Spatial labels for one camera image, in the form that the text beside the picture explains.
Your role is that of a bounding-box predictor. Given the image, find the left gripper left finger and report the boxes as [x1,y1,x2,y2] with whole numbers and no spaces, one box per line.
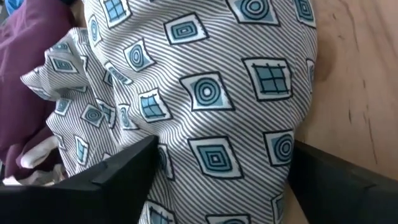
[0,134,160,224]

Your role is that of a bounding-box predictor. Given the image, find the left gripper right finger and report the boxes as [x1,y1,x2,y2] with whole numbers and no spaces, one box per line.
[287,139,398,224]

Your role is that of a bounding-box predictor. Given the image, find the purple garment with white ties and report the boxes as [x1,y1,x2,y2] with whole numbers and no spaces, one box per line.
[0,0,85,188]

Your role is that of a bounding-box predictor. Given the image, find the grey patterned hospital gown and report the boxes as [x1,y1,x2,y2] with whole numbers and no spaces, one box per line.
[20,0,318,224]

